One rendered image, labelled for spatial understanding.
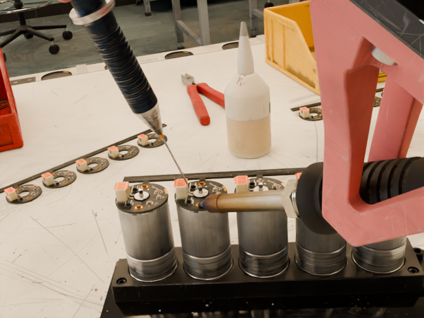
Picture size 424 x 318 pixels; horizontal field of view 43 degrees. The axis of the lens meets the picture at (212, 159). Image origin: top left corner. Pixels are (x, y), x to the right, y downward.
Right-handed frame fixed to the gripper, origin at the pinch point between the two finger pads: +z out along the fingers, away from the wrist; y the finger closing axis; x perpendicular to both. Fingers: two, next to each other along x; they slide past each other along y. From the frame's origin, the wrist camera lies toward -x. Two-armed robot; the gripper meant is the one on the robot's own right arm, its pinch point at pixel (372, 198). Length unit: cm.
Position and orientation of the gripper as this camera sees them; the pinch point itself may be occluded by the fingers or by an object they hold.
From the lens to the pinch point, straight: 17.5
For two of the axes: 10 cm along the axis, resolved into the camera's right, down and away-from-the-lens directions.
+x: 6.4, 6.8, -3.6
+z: -2.6, 6.3, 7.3
